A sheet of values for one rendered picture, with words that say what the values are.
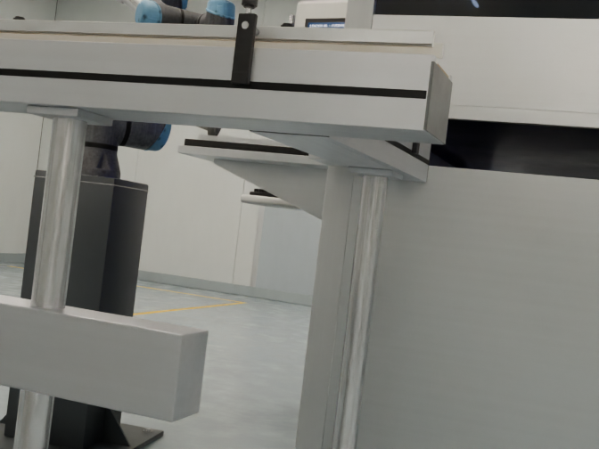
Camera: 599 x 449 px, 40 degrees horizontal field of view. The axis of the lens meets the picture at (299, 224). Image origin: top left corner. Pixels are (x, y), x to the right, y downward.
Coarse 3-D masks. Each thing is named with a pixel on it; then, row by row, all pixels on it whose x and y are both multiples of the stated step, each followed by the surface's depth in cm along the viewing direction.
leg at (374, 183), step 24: (360, 168) 162; (384, 192) 164; (360, 216) 164; (360, 240) 163; (360, 264) 163; (360, 288) 163; (360, 312) 163; (360, 336) 163; (360, 360) 163; (360, 384) 163; (336, 408) 164; (360, 408) 164; (336, 432) 163
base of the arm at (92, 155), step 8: (88, 144) 242; (96, 144) 242; (104, 144) 243; (88, 152) 242; (96, 152) 242; (104, 152) 243; (112, 152) 245; (88, 160) 241; (96, 160) 241; (104, 160) 243; (112, 160) 245; (88, 168) 240; (96, 168) 241; (104, 168) 243; (112, 168) 244; (104, 176) 242; (112, 176) 244
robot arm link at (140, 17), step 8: (120, 0) 241; (128, 0) 228; (136, 0) 223; (144, 0) 213; (152, 0) 218; (160, 0) 222; (136, 8) 216; (144, 8) 211; (152, 8) 212; (160, 8) 213; (168, 8) 215; (176, 8) 217; (136, 16) 215; (144, 16) 211; (152, 16) 212; (160, 16) 213; (168, 16) 214; (176, 16) 215; (184, 16) 216
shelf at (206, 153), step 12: (192, 156) 211; (204, 156) 206; (216, 156) 202; (228, 156) 200; (240, 156) 199; (252, 156) 198; (264, 156) 197; (276, 156) 196; (288, 156) 195; (300, 156) 194
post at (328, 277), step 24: (360, 0) 189; (360, 24) 188; (336, 168) 189; (336, 192) 188; (336, 216) 188; (336, 240) 188; (336, 264) 188; (336, 288) 187; (312, 312) 189; (336, 312) 187; (312, 336) 189; (312, 360) 189; (312, 384) 188; (312, 408) 188; (312, 432) 188
